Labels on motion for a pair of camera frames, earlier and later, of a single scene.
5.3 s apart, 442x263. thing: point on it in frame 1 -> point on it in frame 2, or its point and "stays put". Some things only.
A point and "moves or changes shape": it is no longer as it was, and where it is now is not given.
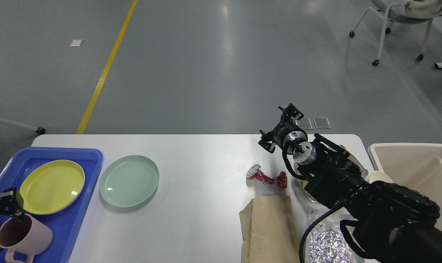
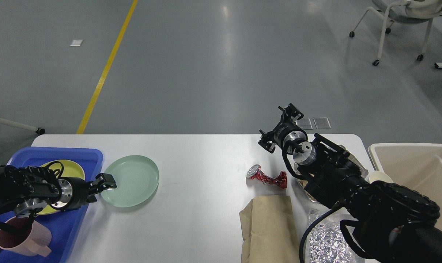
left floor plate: [304, 123] stays put
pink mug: [27, 237] moves or changes shape
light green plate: [129, 180] stays put
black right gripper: [268, 140] stays put
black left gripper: [8, 202] -> [75, 191]
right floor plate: [322, 122] stays put
